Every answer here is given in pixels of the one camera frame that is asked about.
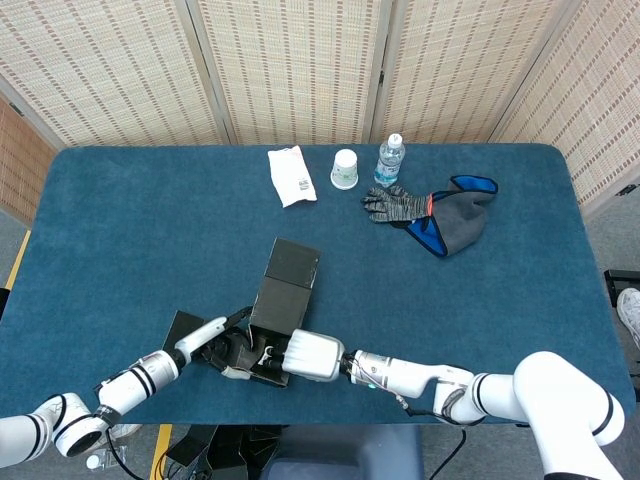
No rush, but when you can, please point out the grey striped knit glove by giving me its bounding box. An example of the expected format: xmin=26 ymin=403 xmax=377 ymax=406
xmin=360 ymin=185 xmax=434 ymax=225

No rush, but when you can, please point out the woven bamboo folding screen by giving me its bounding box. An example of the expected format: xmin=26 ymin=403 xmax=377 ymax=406
xmin=0 ymin=0 xmax=640 ymax=217

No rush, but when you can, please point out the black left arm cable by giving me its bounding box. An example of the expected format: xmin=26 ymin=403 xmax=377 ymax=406
xmin=99 ymin=428 xmax=147 ymax=480

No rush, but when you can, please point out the brown woven screen panel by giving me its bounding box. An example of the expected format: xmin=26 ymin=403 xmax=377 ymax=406
xmin=0 ymin=94 xmax=59 ymax=226

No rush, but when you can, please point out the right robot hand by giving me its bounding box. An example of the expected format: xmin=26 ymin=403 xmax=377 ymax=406
xmin=259 ymin=328 xmax=347 ymax=384

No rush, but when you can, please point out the black paper box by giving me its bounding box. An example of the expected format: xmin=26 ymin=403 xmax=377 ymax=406
xmin=162 ymin=237 xmax=322 ymax=389

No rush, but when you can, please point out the white plastic packet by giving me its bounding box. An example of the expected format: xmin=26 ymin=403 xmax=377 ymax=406
xmin=267 ymin=145 xmax=319 ymax=209

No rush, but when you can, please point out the clear plastic floor bottle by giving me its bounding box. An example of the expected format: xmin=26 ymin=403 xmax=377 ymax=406
xmin=84 ymin=447 xmax=126 ymax=471

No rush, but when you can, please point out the white shoe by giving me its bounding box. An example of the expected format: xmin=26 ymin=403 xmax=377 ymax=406
xmin=615 ymin=287 xmax=640 ymax=351

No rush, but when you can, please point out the grey blue-lined beanie hat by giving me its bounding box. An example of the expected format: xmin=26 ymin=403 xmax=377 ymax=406
xmin=392 ymin=174 xmax=500 ymax=260

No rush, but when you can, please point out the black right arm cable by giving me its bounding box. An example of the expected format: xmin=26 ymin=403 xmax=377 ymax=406
xmin=394 ymin=394 xmax=469 ymax=480

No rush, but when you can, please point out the clear water bottle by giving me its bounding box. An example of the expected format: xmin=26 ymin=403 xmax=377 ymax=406
xmin=373 ymin=132 xmax=405 ymax=188

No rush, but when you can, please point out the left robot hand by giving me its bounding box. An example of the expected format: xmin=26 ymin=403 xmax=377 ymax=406
xmin=172 ymin=305 xmax=256 ymax=382

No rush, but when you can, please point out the white paper cup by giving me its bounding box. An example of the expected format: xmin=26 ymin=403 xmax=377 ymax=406
xmin=329 ymin=148 xmax=360 ymax=191

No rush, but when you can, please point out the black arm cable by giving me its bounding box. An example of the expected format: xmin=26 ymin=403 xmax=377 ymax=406
xmin=394 ymin=394 xmax=469 ymax=480
xmin=99 ymin=428 xmax=147 ymax=480

